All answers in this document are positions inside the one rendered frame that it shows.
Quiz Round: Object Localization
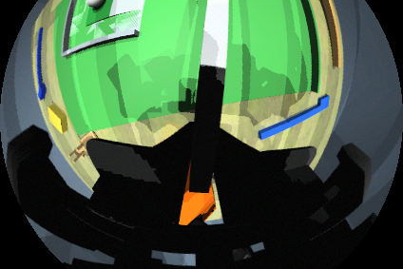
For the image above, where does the yellow rectangular block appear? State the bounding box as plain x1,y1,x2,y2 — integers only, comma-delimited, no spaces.
48,103,68,133

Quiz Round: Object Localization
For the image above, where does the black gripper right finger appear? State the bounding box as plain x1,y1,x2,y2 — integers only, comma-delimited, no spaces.
213,129,317,223

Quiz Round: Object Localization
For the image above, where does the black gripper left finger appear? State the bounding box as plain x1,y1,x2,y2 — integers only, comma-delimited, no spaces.
86,122,194,224

